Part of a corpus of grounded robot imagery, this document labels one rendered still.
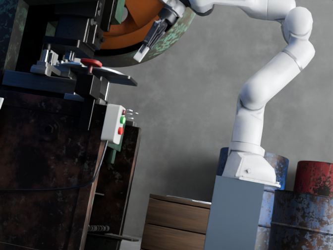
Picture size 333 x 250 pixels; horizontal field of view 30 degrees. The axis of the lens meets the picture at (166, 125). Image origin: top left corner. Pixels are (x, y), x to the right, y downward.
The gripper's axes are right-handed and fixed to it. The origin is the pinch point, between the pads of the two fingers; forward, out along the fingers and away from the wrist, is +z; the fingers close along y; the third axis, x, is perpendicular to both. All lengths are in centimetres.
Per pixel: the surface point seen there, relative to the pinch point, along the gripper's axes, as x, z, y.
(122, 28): 28.4, -9.2, 36.5
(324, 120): -59, -79, 328
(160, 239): -45, 59, 31
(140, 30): 18.7, -12.4, 32.9
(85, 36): 21.0, 7.8, -6.7
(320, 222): -97, 13, 51
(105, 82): 5.6, 17.8, 0.9
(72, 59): 22.7, 18.0, -1.1
